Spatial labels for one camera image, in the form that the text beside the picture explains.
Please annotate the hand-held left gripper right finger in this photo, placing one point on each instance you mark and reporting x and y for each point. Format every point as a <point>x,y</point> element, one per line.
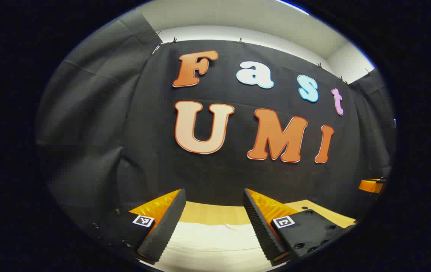
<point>258,223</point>

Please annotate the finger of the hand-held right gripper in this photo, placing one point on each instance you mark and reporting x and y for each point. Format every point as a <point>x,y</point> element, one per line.
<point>370,186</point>

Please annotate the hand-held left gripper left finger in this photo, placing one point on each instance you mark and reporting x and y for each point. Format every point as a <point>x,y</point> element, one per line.
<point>166,223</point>

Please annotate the white jeans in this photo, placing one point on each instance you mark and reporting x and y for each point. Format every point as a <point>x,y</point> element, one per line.
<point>215,241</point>

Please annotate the row of small backdrop clips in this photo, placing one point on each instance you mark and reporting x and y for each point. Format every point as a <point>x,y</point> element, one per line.
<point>174,40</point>

